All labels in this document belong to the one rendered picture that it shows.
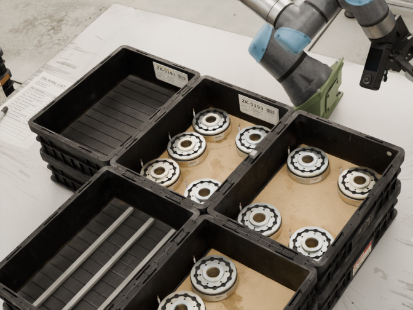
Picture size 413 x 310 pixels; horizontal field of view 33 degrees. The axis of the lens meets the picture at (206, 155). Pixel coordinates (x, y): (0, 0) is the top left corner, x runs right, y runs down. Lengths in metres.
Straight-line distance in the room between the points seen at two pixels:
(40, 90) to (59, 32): 1.60
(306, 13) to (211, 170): 0.46
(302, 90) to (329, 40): 1.59
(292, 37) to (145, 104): 0.57
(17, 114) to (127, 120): 0.48
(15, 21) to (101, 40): 1.68
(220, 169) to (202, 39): 0.78
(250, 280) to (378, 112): 0.78
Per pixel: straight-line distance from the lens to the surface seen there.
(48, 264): 1.70
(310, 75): 2.02
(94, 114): 2.04
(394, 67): 1.73
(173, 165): 1.78
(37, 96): 2.38
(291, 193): 1.72
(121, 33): 2.57
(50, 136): 1.86
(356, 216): 1.54
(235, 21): 3.79
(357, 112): 2.12
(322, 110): 2.05
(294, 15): 1.65
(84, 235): 1.73
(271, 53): 2.01
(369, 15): 1.62
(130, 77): 2.14
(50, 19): 4.11
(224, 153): 1.83
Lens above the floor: 2.11
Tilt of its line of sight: 44 degrees down
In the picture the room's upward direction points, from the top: 9 degrees counter-clockwise
